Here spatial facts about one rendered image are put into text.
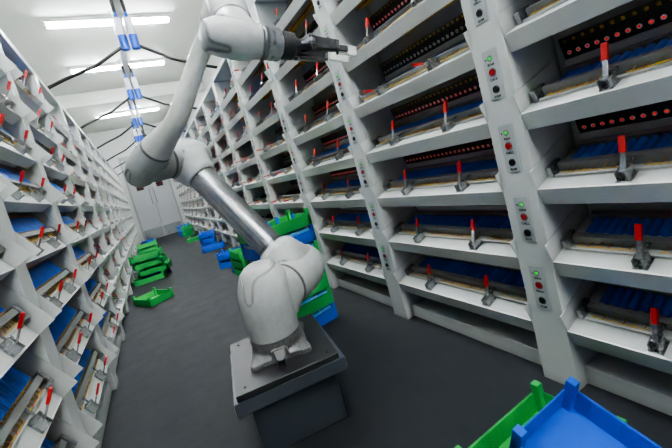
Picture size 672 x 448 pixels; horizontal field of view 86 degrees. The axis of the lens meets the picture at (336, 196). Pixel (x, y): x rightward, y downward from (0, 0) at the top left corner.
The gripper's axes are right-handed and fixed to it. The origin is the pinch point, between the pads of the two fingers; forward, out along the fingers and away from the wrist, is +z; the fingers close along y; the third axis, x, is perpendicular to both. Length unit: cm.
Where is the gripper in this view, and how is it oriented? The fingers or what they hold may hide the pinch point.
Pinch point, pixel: (343, 53)
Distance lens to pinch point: 119.3
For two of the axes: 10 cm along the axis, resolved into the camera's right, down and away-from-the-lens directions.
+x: -0.8, -10.0, 0.0
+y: 4.6, -0.4, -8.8
